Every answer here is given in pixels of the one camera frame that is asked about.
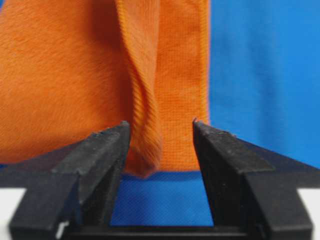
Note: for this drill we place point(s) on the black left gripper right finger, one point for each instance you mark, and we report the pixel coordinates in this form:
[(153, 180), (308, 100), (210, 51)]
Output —
[(252, 188)]

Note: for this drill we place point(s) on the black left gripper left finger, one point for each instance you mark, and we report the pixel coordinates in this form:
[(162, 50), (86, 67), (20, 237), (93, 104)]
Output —
[(71, 186)]

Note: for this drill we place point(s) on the orange microfiber towel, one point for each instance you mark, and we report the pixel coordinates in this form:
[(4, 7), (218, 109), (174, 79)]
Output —
[(72, 67)]

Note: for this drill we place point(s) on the blue table cloth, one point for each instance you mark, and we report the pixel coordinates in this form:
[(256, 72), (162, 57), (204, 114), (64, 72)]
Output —
[(263, 86)]

